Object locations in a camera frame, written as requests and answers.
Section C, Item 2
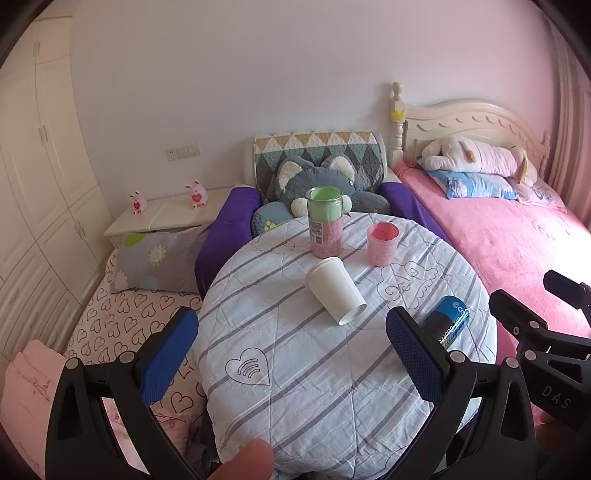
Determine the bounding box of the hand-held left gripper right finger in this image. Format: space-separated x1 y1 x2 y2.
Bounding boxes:
385 306 539 480

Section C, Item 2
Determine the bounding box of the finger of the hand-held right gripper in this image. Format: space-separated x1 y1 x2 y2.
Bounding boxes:
488 288 551 360
543 270 591 324

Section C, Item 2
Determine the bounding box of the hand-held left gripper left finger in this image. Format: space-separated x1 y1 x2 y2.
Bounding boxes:
45 307 204 480

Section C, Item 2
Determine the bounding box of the white paper cup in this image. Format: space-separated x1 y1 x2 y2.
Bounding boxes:
306 257 368 326

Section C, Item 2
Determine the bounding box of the small pink cup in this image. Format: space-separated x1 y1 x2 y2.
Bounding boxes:
366 222 399 267

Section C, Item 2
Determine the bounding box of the person's left hand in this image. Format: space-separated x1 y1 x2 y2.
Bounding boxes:
217 439 276 480

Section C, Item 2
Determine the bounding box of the blue can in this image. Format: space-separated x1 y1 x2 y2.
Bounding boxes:
422 295 471 352

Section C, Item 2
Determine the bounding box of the heart print bedsheet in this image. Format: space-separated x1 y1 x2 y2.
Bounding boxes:
62 253 209 462

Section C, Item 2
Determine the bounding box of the pink bed cream headboard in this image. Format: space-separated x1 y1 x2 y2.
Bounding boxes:
394 161 591 372

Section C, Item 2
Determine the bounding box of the grey flower pillow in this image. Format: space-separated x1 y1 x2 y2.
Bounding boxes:
110 225 214 295

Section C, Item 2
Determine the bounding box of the pale pink pillow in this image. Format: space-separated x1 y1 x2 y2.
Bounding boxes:
507 177 570 214

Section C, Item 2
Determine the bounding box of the striped white table quilt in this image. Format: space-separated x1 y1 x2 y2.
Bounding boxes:
191 211 498 480

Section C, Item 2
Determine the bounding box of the purple sofa chair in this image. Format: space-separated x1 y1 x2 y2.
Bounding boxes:
194 181 452 297

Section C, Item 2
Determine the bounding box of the white nightstand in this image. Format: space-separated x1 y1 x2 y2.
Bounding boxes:
104 186 237 247

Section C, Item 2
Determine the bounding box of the blue cartoon pillow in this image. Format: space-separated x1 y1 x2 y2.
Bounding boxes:
427 169 520 200

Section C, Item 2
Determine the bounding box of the pink folded blanket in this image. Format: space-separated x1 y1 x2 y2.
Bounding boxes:
0 339 144 480

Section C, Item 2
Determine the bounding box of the pink jar with green top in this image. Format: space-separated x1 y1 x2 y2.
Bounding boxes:
307 186 354 258

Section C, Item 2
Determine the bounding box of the white and pink dog plush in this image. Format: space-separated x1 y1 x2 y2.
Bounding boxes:
417 137 539 186

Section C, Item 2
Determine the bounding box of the pink curtain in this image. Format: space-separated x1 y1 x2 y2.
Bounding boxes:
544 18 591 205

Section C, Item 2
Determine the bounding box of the grey cat plush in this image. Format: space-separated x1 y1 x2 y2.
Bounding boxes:
251 155 391 237

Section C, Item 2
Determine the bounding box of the cream wardrobe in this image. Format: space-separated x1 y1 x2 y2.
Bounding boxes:
0 4 114 366

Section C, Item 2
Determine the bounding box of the triangle pattern quilted cover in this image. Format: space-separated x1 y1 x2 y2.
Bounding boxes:
252 131 387 204

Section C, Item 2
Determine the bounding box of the wall switch panel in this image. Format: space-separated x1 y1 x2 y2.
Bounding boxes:
165 144 200 162

